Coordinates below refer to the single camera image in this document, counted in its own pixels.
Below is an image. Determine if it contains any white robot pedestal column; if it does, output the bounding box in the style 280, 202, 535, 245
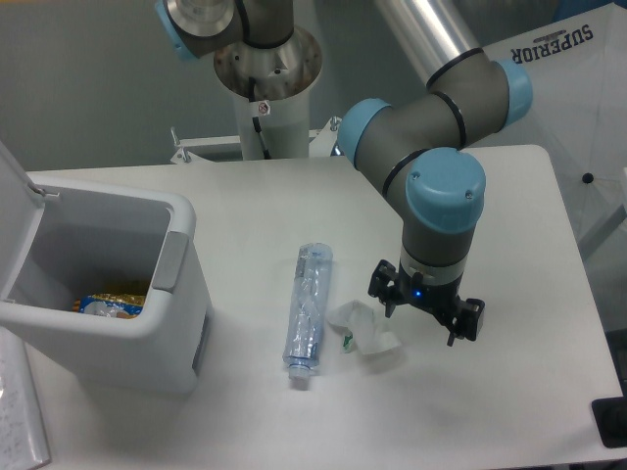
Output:
214, 26, 322, 161

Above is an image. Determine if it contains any white whiteboard with writing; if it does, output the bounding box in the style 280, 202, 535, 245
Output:
1, 328, 51, 469

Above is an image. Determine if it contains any white metal base bracket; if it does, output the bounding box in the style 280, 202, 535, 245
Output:
170, 117, 343, 165

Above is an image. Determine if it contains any black device at edge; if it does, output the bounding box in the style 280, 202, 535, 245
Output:
591, 397, 626, 448

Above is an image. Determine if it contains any yellow blue snack bag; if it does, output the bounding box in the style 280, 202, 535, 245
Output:
72, 293, 146, 319

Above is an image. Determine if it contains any crushed clear plastic bottle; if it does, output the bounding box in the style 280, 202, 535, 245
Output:
283, 243, 333, 386

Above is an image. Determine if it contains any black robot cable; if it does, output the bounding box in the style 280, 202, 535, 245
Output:
247, 76, 272, 161

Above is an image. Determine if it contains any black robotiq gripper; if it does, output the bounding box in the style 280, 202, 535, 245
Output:
367, 259, 485, 347

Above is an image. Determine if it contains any white superior umbrella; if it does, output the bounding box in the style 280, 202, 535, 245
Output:
481, 4, 626, 240

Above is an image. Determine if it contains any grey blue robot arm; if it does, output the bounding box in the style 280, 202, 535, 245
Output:
156, 1, 533, 341

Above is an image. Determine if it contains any white paper wrapper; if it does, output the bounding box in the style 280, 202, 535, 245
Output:
326, 300, 401, 355

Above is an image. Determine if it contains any white trash can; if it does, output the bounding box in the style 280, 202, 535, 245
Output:
1, 150, 213, 394

